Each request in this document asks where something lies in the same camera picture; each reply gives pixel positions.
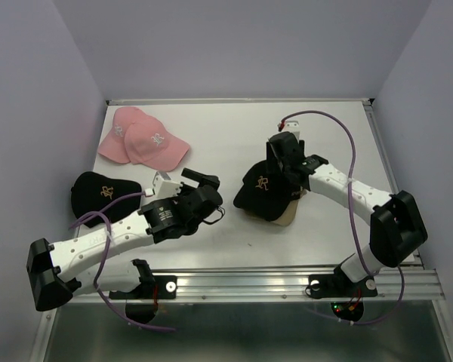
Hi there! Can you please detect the black cap with sport text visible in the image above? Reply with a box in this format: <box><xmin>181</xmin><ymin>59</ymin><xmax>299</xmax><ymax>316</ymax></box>
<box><xmin>233</xmin><ymin>161</ymin><xmax>302</xmax><ymax>222</ymax></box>

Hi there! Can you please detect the pink cap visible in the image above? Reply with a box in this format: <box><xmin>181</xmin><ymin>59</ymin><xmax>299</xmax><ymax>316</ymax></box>
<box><xmin>124</xmin><ymin>113</ymin><xmax>190</xmax><ymax>172</ymax></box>
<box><xmin>97</xmin><ymin>106</ymin><xmax>146</xmax><ymax>164</ymax></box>

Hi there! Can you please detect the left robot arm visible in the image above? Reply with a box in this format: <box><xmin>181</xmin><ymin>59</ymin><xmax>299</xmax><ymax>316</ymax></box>
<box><xmin>26</xmin><ymin>168</ymin><xmax>223</xmax><ymax>311</ymax></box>

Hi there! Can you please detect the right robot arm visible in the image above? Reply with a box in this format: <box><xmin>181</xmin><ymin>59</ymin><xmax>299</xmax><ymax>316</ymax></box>
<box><xmin>267</xmin><ymin>131</ymin><xmax>427</xmax><ymax>299</ymax></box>

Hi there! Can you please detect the top beige cap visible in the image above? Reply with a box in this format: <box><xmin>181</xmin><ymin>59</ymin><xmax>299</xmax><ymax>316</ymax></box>
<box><xmin>270</xmin><ymin>188</ymin><xmax>307</xmax><ymax>227</ymax></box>

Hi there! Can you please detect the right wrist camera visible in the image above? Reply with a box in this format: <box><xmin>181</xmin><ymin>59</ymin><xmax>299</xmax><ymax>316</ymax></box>
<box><xmin>278</xmin><ymin>120</ymin><xmax>300</xmax><ymax>140</ymax></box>

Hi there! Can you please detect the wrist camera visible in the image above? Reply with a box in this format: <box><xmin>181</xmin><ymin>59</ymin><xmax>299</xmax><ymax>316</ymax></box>
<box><xmin>144</xmin><ymin>171</ymin><xmax>182</xmax><ymax>199</ymax></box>
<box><xmin>278</xmin><ymin>120</ymin><xmax>300</xmax><ymax>140</ymax></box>

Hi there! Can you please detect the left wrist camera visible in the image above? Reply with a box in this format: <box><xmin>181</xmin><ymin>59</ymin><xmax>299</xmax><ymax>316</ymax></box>
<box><xmin>144</xmin><ymin>171</ymin><xmax>182</xmax><ymax>199</ymax></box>

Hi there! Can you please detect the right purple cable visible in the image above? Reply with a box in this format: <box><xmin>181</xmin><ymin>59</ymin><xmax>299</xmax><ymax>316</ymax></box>
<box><xmin>282</xmin><ymin>109</ymin><xmax>407</xmax><ymax>327</ymax></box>

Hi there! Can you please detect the purple cable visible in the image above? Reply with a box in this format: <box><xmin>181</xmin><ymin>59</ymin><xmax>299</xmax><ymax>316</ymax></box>
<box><xmin>68</xmin><ymin>191</ymin><xmax>177</xmax><ymax>333</ymax></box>
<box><xmin>282</xmin><ymin>109</ymin><xmax>407</xmax><ymax>327</ymax></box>

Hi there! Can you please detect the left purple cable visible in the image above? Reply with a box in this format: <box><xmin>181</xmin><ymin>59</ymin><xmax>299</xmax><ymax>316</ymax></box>
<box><xmin>68</xmin><ymin>191</ymin><xmax>177</xmax><ymax>333</ymax></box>

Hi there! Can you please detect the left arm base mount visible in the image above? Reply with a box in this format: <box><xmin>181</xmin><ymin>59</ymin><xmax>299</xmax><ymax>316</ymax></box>
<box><xmin>109</xmin><ymin>275</ymin><xmax>177</xmax><ymax>324</ymax></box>

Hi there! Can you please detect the aluminium front rail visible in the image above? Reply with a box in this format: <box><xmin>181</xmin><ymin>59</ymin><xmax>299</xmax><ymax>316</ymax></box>
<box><xmin>45</xmin><ymin>268</ymin><xmax>448</xmax><ymax>304</ymax></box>

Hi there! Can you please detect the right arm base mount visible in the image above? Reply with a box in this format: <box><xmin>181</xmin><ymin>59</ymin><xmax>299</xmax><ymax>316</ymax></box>
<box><xmin>304</xmin><ymin>274</ymin><xmax>378</xmax><ymax>325</ymax></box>

